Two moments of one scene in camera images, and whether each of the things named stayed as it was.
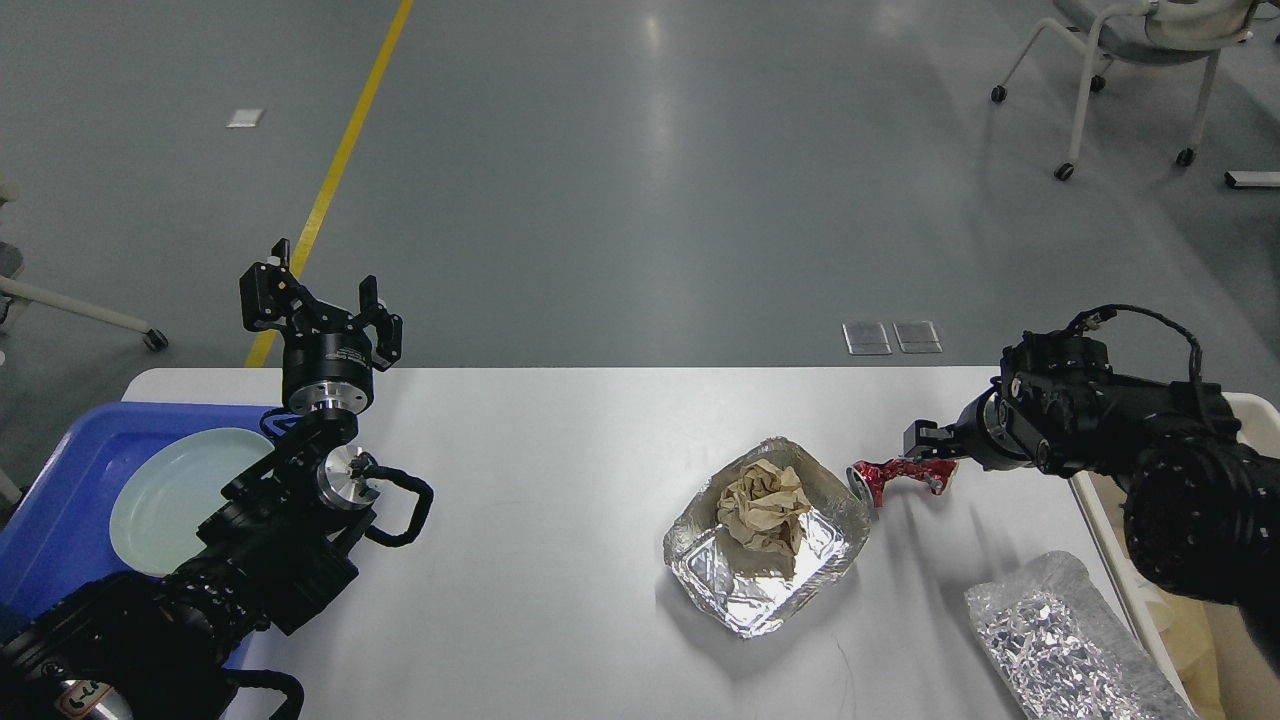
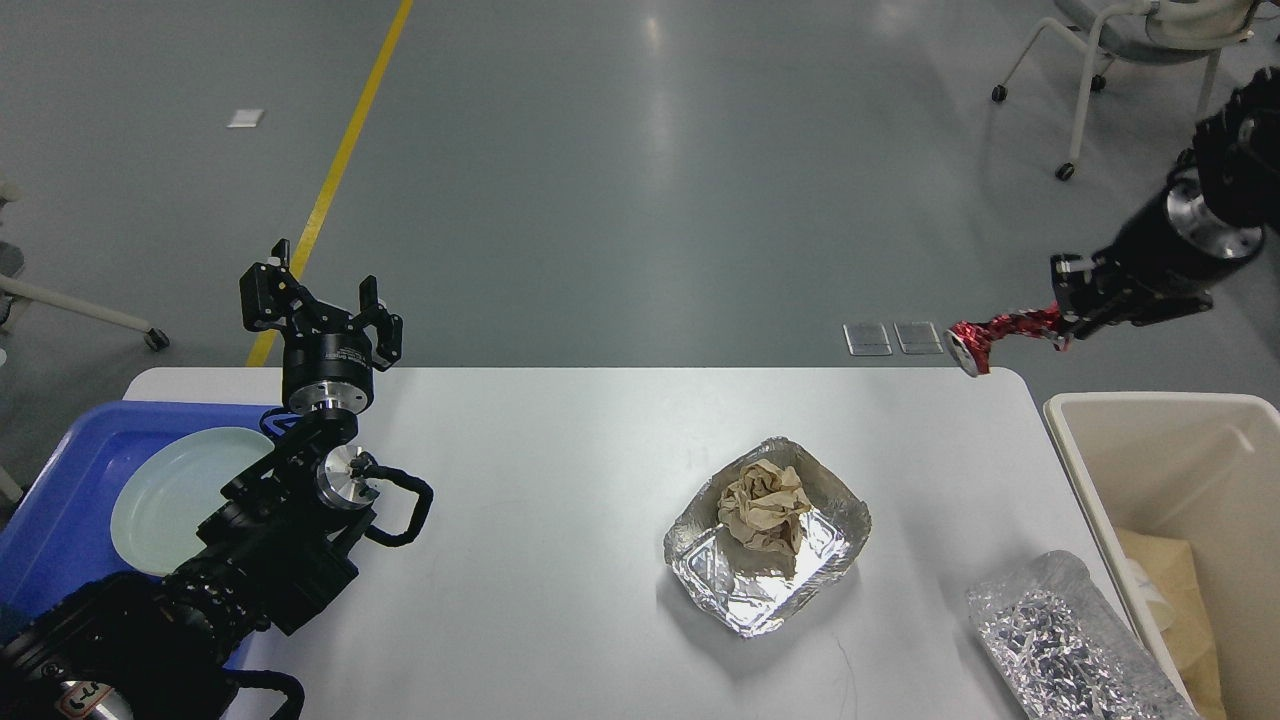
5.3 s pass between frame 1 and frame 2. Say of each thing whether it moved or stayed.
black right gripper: moved
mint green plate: stayed
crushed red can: moved
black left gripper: stayed
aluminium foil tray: stayed
